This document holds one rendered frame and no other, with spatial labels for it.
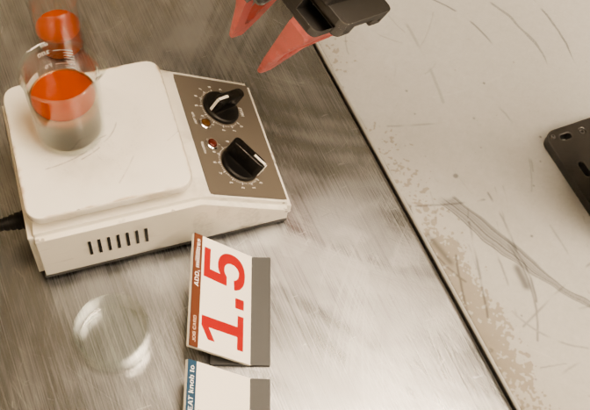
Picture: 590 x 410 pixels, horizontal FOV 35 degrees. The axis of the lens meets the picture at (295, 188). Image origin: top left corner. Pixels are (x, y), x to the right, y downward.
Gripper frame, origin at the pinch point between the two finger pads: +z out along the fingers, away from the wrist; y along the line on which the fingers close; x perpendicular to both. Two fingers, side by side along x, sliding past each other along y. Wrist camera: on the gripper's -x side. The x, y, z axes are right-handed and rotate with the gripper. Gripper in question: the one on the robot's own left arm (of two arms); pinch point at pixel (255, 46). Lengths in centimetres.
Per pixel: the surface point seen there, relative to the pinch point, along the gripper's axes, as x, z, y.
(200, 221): -6.0, 9.9, 7.8
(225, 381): -11.6, 12.0, 18.5
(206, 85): 1.5, 7.4, -1.5
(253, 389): -9.6, 12.4, 20.2
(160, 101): -5.2, 6.4, -1.1
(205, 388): -13.6, 11.8, 18.0
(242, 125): 1.9, 7.3, 2.9
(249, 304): -5.5, 11.6, 14.9
